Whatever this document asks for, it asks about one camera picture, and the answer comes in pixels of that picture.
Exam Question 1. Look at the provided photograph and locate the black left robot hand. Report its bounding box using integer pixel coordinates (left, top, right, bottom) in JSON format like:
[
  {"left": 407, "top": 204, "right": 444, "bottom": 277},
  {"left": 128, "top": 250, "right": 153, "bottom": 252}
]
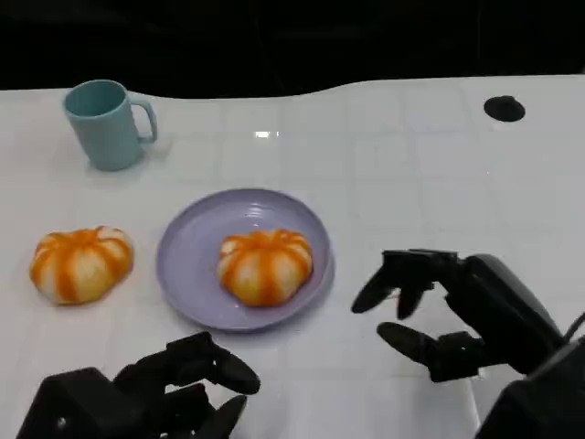
[{"left": 112, "top": 330, "right": 262, "bottom": 439}]

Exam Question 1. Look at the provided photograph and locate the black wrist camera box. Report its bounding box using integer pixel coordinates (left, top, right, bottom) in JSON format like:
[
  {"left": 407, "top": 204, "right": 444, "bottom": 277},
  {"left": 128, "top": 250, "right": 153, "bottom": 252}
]
[
  {"left": 16, "top": 365, "right": 148, "bottom": 439},
  {"left": 474, "top": 336, "right": 585, "bottom": 439}
]

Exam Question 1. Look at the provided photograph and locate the lilac plate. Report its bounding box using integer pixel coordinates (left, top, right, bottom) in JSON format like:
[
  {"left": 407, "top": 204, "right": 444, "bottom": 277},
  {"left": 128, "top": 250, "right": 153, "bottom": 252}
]
[{"left": 155, "top": 187, "right": 337, "bottom": 333}]

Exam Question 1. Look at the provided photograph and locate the black round table grommet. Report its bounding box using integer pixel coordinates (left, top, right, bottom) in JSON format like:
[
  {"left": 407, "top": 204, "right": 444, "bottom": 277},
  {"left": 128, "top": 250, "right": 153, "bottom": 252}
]
[{"left": 483, "top": 95, "right": 527, "bottom": 123}]

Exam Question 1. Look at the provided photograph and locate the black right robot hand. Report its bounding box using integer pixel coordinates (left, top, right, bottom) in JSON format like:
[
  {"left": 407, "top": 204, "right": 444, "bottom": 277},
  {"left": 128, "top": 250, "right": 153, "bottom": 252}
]
[{"left": 351, "top": 249, "right": 566, "bottom": 384}]

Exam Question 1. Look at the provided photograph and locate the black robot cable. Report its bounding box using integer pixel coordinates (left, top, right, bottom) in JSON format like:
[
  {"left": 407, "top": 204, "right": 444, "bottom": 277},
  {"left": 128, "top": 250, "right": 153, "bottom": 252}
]
[{"left": 563, "top": 311, "right": 585, "bottom": 343}]

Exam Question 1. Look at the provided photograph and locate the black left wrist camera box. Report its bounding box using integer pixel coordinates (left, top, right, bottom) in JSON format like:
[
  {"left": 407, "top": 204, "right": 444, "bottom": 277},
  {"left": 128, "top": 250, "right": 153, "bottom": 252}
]
[{"left": 16, "top": 365, "right": 148, "bottom": 439}]

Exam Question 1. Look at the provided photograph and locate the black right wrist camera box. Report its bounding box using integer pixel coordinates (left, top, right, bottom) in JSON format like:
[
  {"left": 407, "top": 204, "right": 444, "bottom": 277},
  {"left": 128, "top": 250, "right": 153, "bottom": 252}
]
[{"left": 474, "top": 336, "right": 585, "bottom": 439}]

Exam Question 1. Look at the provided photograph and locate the orange and white bread roll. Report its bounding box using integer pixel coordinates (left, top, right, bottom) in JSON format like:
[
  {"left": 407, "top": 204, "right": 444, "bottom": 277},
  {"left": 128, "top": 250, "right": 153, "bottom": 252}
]
[
  {"left": 29, "top": 225, "right": 135, "bottom": 306},
  {"left": 216, "top": 228, "right": 315, "bottom": 308}
]

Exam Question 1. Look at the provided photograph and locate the pale green mug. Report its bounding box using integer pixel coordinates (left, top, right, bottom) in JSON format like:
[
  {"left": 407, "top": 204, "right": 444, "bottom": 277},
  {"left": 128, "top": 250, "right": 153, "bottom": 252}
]
[{"left": 62, "top": 79, "right": 159, "bottom": 173}]

